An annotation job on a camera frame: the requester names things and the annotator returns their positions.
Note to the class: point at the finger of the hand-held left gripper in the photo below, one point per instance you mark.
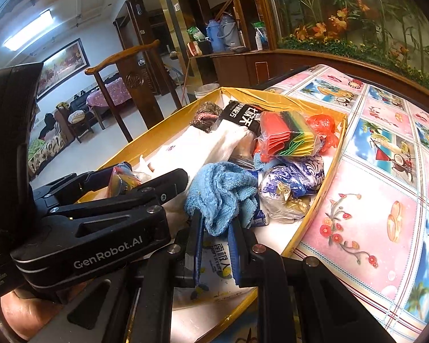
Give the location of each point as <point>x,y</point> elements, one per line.
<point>146,194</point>
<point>78,185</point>

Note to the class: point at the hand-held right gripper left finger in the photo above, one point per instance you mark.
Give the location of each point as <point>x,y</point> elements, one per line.
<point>197,250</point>

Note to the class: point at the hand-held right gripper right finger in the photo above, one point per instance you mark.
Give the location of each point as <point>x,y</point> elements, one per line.
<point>236,257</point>

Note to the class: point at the colourful small packet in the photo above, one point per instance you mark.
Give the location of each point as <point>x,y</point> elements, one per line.
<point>123,182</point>

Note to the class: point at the light blue towel cloth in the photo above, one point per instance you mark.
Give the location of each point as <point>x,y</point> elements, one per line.
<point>218,193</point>

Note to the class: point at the clear bag of gold wrappers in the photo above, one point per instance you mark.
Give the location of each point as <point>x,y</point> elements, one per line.
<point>282,203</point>

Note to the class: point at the white pack with black label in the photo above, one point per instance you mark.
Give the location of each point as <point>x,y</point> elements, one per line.
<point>200,146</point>

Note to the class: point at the blue white patterned bag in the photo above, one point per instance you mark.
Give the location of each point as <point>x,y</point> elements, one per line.
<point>293,178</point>

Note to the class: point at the brown knitted cloth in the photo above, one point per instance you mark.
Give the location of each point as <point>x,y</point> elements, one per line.
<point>207,114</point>

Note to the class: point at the rainbow striped cloth pack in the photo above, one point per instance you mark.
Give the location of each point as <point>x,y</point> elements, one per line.
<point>286,132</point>

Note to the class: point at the yellow cardboard box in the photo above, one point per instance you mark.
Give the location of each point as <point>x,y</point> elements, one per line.
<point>257,94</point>

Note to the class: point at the person's left hand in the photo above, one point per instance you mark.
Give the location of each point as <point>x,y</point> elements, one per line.
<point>28,314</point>

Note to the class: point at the dark wooden sofa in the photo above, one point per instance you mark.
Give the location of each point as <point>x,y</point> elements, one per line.
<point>50,148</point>

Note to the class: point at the side table with pink cloth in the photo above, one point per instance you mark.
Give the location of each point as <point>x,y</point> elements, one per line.
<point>110,91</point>

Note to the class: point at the wooden chair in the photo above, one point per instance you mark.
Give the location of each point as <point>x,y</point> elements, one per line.
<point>136,78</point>

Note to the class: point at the white bucket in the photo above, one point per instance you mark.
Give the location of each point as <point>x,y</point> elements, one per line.
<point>206,91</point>

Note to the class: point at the wooden display cabinet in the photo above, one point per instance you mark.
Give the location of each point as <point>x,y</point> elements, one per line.
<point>236,68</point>

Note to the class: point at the ceiling light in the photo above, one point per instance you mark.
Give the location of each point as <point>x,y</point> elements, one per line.
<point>26,32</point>

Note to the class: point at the green bag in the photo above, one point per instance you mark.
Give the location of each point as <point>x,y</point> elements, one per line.
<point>196,34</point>

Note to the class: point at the blue thermos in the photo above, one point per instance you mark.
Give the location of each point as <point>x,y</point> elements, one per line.
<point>213,37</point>

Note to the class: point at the white bottle with green top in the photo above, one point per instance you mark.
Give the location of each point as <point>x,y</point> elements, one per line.
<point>259,37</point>

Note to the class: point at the framed wall painting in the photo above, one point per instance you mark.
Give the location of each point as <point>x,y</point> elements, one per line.
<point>62,68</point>

